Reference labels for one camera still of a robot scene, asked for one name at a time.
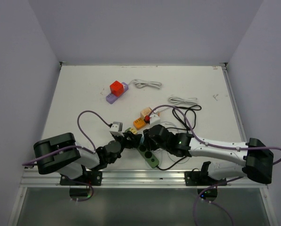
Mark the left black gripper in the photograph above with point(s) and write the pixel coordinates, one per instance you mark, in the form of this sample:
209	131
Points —
134	141

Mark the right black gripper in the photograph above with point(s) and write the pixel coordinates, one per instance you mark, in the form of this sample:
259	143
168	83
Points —
148	142

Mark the green power strip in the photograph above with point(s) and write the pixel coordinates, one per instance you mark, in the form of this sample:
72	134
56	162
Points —
148	156

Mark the yellow usb charger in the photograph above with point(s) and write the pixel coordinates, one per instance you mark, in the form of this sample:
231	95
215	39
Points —
132	130

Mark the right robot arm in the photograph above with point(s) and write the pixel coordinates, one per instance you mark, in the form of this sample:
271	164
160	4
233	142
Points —
252	159

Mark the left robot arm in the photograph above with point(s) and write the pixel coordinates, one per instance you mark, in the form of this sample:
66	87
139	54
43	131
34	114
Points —
63	155

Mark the beige cube socket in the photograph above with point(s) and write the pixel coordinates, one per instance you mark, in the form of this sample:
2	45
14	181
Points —
147	111

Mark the red cube socket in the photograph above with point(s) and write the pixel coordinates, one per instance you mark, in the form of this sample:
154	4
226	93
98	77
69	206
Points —
117	88

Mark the purple usb hub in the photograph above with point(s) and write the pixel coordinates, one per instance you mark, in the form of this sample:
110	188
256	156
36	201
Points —
110	98

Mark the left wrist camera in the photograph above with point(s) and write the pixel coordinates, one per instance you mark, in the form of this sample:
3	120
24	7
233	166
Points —
116	128

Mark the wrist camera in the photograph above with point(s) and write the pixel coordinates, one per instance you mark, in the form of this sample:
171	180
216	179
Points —
116	128
152	119

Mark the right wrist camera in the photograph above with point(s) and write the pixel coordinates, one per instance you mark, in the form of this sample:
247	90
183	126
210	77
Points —
152	119

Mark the aluminium front rail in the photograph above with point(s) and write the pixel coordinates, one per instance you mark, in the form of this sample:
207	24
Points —
114	179

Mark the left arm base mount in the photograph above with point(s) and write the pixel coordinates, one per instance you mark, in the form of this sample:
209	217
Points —
93	178

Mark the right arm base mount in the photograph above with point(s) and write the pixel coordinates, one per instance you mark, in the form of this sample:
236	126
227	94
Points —
201	177

